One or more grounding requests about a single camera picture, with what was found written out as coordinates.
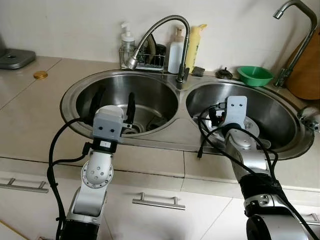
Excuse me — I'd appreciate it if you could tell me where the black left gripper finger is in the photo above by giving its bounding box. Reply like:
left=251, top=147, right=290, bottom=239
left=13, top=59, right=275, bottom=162
left=126, top=92, right=137, bottom=125
left=89, top=86, right=107, bottom=121

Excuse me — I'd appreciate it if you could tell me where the white patterned plate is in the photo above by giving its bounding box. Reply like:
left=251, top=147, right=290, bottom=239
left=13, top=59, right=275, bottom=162
left=207, top=114, right=262, bottom=148

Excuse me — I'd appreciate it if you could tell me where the stainless steel double sink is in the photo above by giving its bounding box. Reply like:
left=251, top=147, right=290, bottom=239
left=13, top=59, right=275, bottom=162
left=60, top=69, right=315, bottom=162

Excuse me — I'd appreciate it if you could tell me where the black sink stopper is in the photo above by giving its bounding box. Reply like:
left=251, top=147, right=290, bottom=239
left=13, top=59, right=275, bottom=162
left=215, top=67, right=234, bottom=80

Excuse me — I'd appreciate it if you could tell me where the small dark sponge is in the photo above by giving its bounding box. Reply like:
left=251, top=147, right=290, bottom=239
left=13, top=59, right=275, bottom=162
left=191, top=65, right=206, bottom=78

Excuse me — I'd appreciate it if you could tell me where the green plastic bowl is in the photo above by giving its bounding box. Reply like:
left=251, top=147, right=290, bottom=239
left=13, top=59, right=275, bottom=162
left=236, top=65, right=275, bottom=88

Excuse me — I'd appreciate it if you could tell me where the black dish brush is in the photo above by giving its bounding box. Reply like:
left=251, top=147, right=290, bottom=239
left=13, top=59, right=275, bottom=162
left=142, top=31, right=167, bottom=67

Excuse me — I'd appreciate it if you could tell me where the clear soap pump bottle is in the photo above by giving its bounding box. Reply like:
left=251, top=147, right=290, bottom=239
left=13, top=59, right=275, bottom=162
left=120, top=22, right=136, bottom=68

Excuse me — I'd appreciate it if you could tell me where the round gold lid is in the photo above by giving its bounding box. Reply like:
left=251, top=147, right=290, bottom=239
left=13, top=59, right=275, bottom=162
left=33, top=70, right=49, bottom=80

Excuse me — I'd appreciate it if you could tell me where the white plastic bottle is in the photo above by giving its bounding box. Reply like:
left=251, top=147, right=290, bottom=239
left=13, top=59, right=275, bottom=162
left=168, top=26, right=185, bottom=75

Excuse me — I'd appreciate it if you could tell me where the yellow plastic bottle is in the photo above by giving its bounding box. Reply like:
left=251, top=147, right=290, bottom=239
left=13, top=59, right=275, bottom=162
left=185, top=23, right=208, bottom=74

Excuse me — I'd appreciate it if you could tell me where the curved rigid steel faucet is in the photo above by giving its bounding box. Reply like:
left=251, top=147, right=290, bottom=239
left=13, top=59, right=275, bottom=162
left=273, top=0, right=319, bottom=89

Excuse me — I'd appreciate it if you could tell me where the shiny metal object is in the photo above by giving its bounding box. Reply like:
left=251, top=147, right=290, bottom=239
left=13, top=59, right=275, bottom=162
left=297, top=106, right=320, bottom=133

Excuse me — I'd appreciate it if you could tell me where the brown wooden cutting board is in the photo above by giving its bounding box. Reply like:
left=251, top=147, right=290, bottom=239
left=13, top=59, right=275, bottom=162
left=286, top=27, right=320, bottom=101

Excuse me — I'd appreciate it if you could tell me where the grey metal appliance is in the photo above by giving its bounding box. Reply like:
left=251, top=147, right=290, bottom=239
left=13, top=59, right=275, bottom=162
left=0, top=47, right=37, bottom=70

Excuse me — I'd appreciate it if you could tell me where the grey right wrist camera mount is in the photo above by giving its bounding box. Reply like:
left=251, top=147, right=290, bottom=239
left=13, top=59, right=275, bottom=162
left=225, top=96, right=248, bottom=126

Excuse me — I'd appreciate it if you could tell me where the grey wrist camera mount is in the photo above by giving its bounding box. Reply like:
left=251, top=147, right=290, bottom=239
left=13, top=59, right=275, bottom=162
left=225, top=96, right=248, bottom=126
left=92, top=105, right=126, bottom=142

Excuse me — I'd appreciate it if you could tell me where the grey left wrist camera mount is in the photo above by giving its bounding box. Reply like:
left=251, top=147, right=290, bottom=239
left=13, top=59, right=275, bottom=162
left=92, top=105, right=126, bottom=142

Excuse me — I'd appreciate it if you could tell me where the metal wire sink rack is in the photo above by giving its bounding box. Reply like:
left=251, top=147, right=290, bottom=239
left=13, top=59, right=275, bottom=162
left=119, top=46, right=166, bottom=71

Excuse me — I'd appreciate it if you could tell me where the flexible hose steel faucet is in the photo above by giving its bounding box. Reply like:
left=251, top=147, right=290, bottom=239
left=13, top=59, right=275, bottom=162
left=124, top=15, right=191, bottom=91

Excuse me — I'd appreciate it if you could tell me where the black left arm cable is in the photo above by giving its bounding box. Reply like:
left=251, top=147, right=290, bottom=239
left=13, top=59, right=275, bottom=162
left=47, top=116, right=96, bottom=240

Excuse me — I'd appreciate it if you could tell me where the steel cabinet bar handle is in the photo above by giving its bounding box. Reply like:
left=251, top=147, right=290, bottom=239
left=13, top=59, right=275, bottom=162
left=132, top=192, right=186, bottom=210
left=0, top=177, right=50, bottom=194
left=299, top=212, right=320, bottom=226

